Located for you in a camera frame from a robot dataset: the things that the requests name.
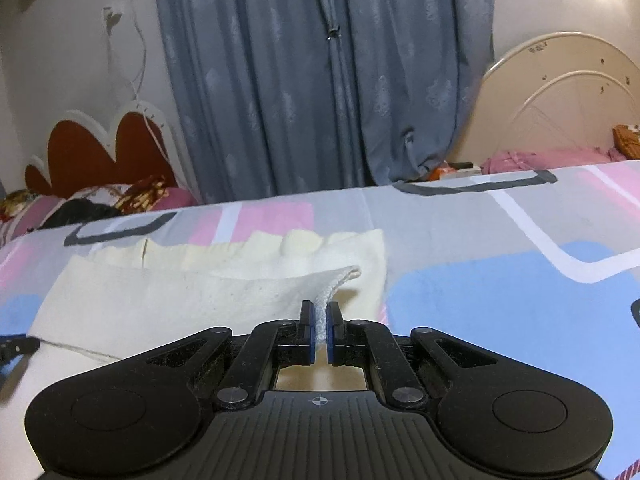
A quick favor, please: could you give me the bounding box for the white towel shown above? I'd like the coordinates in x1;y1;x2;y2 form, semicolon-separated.
27;228;389;366

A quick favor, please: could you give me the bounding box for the grey pink blue patterned bedsheet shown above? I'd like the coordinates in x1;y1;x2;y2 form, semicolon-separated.
0;160;640;480

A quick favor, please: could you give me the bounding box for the red floral blanket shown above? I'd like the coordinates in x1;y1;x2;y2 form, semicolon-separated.
75;175;198;217

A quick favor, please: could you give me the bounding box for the pink cloth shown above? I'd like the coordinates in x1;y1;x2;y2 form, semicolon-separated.
481;146;626;175

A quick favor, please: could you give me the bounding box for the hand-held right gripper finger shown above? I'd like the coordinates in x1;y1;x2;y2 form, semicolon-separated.
326;300;507;409
127;300;326;409

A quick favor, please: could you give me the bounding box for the yellow red floral pillow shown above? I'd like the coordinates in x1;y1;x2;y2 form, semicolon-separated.
0;189;43;222

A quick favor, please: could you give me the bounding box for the orange patterned pillow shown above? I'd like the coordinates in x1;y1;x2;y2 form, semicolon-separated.
612;125;640;162

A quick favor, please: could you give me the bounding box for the pink striped pillow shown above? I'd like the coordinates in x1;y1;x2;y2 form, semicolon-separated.
0;195;66;248

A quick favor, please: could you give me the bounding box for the black cloth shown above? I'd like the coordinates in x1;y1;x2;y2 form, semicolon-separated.
42;198;122;231

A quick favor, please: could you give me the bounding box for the blue-grey patterned curtain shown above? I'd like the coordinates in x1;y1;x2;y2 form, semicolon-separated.
151;0;496;198

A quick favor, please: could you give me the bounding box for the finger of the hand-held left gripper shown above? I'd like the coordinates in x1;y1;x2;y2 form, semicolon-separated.
0;335;41;362

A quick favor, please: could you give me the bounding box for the white plug with cable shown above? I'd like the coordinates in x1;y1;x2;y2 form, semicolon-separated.
101;6;173;171

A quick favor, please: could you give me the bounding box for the red and white headboard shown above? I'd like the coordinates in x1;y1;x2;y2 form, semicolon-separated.
24;101;201;206

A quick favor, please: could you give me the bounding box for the cream wooden headboard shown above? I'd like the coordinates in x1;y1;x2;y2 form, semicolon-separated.
445;31;640;176

